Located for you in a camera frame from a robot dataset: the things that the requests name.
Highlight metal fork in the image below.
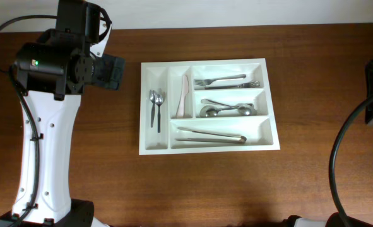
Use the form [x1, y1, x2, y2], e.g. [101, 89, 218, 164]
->
[194, 74, 247, 86]

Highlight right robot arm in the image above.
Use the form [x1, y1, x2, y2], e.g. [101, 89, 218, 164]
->
[283, 60, 373, 227]

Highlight metal spoon bowl down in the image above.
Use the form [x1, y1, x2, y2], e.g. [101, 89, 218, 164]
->
[199, 99, 257, 117]

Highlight white plastic cutlery tray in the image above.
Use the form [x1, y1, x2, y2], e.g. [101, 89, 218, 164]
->
[139, 59, 280, 155]

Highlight large metal spoon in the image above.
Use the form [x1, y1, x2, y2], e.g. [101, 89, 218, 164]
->
[199, 104, 258, 117]

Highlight pink plastic knife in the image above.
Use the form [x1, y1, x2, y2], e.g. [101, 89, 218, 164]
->
[176, 75, 189, 119]

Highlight small metal teaspoon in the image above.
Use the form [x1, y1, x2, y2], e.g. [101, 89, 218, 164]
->
[155, 93, 164, 133]
[150, 90, 157, 128]

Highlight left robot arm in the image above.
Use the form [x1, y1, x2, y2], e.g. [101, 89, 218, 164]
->
[0, 1, 125, 227]

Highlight metal tongs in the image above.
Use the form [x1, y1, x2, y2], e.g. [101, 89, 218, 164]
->
[174, 127, 247, 144]

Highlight metal fork crosswise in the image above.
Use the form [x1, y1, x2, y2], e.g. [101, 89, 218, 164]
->
[205, 81, 261, 90]

